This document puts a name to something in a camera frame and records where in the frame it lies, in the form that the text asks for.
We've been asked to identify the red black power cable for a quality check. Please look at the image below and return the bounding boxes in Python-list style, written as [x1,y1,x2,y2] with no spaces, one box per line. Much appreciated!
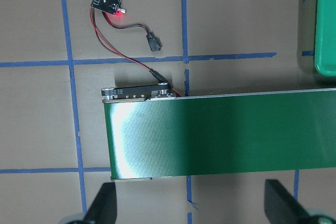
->
[89,0,184,98]

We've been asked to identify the green plastic tray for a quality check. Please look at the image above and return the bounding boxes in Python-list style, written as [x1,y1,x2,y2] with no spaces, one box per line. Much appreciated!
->
[314,0,335,77]

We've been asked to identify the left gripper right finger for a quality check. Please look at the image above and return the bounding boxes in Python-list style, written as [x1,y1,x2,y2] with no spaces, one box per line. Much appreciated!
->
[264,179,335,224]

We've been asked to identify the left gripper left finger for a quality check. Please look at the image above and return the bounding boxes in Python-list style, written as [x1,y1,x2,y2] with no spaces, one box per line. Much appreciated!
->
[60,182,117,223]

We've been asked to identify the small motor controller board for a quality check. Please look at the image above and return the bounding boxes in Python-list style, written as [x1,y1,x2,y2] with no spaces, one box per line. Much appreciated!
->
[90,0,127,15]

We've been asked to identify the green conveyor belt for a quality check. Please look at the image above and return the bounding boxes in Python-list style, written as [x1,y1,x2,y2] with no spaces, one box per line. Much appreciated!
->
[103,89,335,179]

